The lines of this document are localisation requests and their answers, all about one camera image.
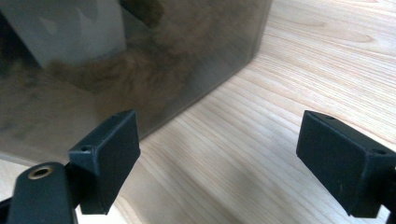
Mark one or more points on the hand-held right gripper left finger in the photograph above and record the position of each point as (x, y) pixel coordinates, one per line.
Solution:
(106, 163)

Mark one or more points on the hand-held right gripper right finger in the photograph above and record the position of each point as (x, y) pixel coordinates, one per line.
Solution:
(345, 166)

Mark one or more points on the brown teddy bear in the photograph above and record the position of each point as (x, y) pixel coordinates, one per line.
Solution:
(140, 77)

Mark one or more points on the translucent grey storage box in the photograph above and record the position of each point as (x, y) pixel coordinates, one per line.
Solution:
(211, 62)

